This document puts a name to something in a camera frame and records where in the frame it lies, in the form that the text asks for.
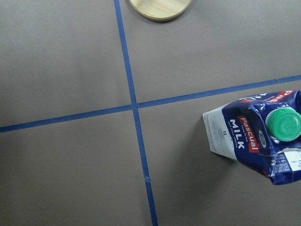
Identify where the blue Pascual milk carton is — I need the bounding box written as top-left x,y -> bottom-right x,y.
203,90 -> 301,185

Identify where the wooden mug tree stand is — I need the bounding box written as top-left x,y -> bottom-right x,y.
129,0 -> 192,23

